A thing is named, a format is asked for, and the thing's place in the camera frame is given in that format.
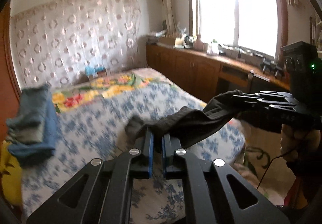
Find black pants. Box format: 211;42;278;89
125;89;243;150

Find right hand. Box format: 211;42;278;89
281;124;321;162

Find blue floral bed cover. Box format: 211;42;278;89
21;82;247;224

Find colourful floral bed sheet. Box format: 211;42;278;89
52;68;173;113

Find long wooden cabinet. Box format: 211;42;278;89
146;45;290;102

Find blue tissue box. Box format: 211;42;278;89
85;66;107;81

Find folded blue jeans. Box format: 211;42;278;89
5;87;57;165

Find folded grey-green jeans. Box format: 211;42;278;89
5;83;51;145

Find bright window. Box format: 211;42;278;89
189;0;288;58

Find yellow plush toy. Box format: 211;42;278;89
1;140;22;208

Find white circle-patterned curtain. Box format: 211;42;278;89
10;0;142;88

